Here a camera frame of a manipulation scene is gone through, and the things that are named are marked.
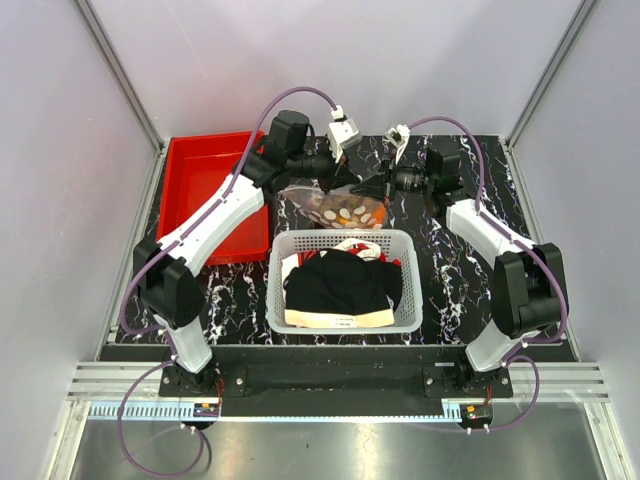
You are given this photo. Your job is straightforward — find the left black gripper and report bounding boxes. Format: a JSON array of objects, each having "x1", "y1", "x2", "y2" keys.
[{"x1": 287, "y1": 137, "x2": 359, "y2": 195}]

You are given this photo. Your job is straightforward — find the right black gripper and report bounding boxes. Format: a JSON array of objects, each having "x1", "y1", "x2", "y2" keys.
[{"x1": 349, "y1": 150, "x2": 435, "y2": 205}]

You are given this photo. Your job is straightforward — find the clear zip top bag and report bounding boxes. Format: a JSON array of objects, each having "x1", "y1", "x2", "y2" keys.
[{"x1": 280, "y1": 185, "x2": 386, "y2": 229}]

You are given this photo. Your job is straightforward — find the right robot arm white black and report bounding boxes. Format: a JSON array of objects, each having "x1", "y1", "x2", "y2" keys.
[{"x1": 350, "y1": 150, "x2": 569, "y2": 397}]

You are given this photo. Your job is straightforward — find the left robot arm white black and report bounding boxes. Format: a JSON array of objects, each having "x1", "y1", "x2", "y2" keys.
[{"x1": 130, "y1": 107, "x2": 362, "y2": 396}]

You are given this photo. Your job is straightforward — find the orange fake fruit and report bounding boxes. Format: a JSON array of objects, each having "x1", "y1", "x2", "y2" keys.
[{"x1": 367, "y1": 205, "x2": 387, "y2": 228}]

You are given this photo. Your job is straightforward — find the red white cloth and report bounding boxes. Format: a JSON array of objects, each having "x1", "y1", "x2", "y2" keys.
[{"x1": 286, "y1": 238, "x2": 402, "y2": 266}]

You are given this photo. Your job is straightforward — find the white perforated plastic basket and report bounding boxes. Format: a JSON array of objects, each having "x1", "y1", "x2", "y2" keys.
[{"x1": 266, "y1": 229, "x2": 423, "y2": 335}]

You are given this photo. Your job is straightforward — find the black cloth in basket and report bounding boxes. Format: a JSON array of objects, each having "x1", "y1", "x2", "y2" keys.
[{"x1": 282, "y1": 248, "x2": 403, "y2": 315}]

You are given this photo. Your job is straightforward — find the beige cloth with label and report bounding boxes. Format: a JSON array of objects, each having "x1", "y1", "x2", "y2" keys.
[{"x1": 284, "y1": 308, "x2": 395, "y2": 328}]

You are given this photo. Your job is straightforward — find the red plastic bin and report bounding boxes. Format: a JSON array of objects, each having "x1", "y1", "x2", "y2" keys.
[{"x1": 156, "y1": 131, "x2": 270, "y2": 267}]

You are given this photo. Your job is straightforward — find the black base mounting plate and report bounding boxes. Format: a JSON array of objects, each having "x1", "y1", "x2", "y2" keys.
[{"x1": 159, "y1": 346, "x2": 513, "y2": 420}]

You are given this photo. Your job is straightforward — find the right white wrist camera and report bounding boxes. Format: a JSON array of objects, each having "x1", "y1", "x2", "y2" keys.
[{"x1": 384, "y1": 124, "x2": 410, "y2": 165}]

